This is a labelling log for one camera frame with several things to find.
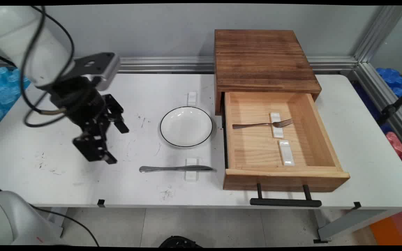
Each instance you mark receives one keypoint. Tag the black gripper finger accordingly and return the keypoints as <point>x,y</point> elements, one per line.
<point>117,113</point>
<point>94,148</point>

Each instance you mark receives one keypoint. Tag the black round floor object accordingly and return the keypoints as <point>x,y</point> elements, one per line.
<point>180,242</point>

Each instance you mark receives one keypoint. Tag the light blue bubble wrap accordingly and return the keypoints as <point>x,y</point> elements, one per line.
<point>2,94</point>

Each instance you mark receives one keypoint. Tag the orange box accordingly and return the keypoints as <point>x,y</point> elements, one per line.
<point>394,228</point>

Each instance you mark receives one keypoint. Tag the dark wooden cabinet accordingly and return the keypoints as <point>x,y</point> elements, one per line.
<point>262,59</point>

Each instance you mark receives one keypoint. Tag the white plate with black rim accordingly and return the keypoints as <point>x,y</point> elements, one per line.
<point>186,126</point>

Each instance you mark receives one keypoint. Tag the light wooden drawer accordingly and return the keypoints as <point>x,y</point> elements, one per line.
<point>257,150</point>

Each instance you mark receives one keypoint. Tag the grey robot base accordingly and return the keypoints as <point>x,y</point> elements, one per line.
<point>9,219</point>

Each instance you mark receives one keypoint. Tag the dark blue bubble wrap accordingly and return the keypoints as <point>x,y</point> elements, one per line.
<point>391,78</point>

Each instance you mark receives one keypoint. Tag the white ceramic cutlery rest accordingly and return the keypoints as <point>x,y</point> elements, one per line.
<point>277,132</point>
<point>287,152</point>
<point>192,98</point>
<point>191,176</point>

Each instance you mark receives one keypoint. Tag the silver fork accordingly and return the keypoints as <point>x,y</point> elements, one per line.
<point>253,125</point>

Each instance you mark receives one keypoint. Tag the black table edge clip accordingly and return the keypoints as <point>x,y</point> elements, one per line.
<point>357,205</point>
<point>101,203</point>

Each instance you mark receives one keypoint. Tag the aluminium frame post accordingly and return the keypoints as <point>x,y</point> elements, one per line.
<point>379,33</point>

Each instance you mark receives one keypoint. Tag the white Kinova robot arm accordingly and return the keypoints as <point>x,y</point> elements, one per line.
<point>19,38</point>

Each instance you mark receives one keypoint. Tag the silver table knife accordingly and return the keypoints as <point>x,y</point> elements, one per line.
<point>173,168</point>

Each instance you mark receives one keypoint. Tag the horizontal aluminium frame rail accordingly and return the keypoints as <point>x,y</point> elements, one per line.
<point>166,64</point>

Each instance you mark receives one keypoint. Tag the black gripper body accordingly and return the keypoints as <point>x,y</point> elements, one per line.
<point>80,101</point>

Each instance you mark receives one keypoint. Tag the red plastic bag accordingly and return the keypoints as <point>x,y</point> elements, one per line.
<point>396,143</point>

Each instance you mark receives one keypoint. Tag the black stand pole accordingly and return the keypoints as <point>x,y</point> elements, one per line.
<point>394,106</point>

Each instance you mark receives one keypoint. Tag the slanted aluminium frame rail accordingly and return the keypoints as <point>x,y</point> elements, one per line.
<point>386,97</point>

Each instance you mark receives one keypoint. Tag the grey table leg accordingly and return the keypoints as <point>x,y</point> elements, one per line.
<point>58,218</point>
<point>354,223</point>

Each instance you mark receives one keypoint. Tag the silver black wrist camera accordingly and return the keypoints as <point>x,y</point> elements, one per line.
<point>99,68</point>

